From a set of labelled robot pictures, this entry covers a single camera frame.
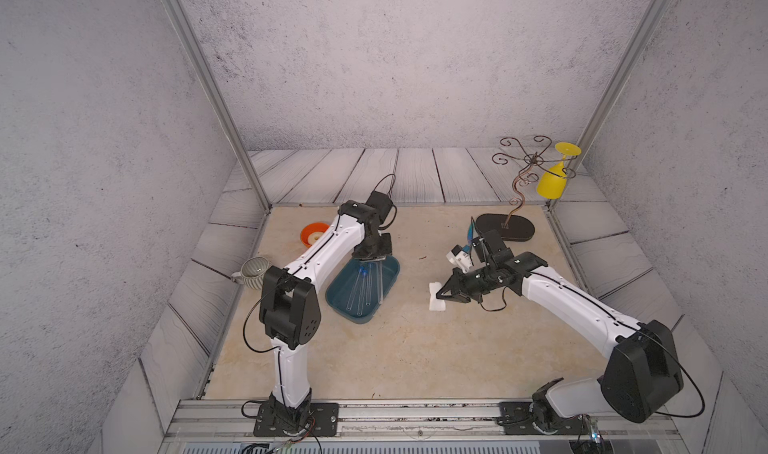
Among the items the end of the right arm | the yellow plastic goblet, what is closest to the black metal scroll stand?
the yellow plastic goblet

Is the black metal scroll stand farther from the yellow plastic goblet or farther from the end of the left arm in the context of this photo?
the end of the left arm

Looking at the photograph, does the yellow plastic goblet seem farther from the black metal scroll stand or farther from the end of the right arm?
the end of the right arm
